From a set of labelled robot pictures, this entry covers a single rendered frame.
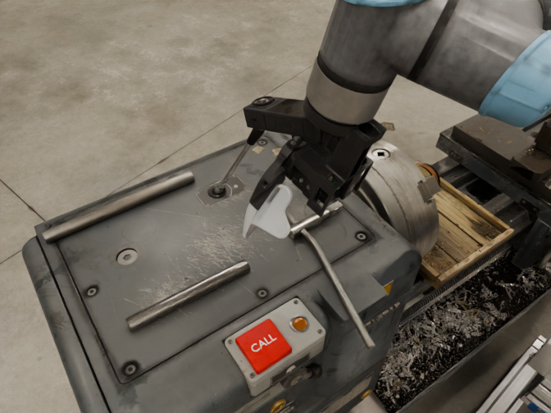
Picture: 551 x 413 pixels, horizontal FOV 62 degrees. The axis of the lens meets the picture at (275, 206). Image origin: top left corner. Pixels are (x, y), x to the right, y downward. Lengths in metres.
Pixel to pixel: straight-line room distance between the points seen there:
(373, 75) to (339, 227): 0.44
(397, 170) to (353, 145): 0.53
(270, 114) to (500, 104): 0.24
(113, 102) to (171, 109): 0.45
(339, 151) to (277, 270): 0.33
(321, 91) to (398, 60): 0.08
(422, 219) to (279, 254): 0.35
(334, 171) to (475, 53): 0.18
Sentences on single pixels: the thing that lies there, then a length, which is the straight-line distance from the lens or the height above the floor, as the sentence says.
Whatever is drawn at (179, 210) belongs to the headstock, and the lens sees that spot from 0.86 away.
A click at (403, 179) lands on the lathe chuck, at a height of 1.22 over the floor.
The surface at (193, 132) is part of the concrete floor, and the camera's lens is 3.14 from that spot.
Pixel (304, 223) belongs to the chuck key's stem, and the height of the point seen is 1.28.
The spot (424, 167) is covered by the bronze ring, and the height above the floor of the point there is 1.12.
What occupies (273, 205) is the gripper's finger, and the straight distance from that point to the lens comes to 0.54.
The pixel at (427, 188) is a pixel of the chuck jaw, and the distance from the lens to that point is 1.01.
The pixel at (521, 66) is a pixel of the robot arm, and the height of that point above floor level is 1.69.
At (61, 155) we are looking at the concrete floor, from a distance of 3.20.
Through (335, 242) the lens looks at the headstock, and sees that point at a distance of 0.79.
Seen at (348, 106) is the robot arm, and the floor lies 1.63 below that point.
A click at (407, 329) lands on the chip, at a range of 1.53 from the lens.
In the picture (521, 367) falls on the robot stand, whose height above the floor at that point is 0.21.
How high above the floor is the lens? 1.87
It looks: 46 degrees down
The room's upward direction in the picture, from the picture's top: straight up
